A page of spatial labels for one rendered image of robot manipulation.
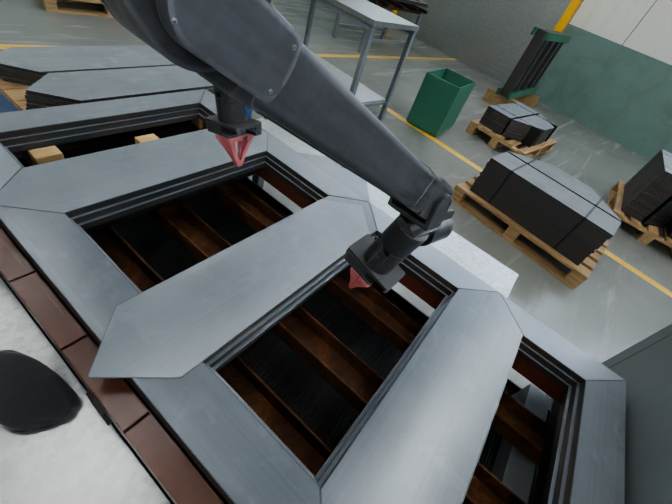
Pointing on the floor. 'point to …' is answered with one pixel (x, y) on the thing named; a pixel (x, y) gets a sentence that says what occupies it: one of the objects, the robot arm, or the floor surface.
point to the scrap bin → (439, 101)
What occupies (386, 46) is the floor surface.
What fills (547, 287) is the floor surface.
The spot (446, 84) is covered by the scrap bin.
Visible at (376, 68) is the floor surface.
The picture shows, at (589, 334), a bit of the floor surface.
